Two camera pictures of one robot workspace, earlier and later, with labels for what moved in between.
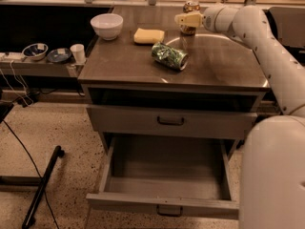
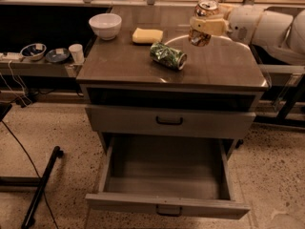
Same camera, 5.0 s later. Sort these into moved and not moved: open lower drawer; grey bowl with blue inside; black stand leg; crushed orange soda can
Moved: crushed orange soda can
Not moved: open lower drawer; black stand leg; grey bowl with blue inside
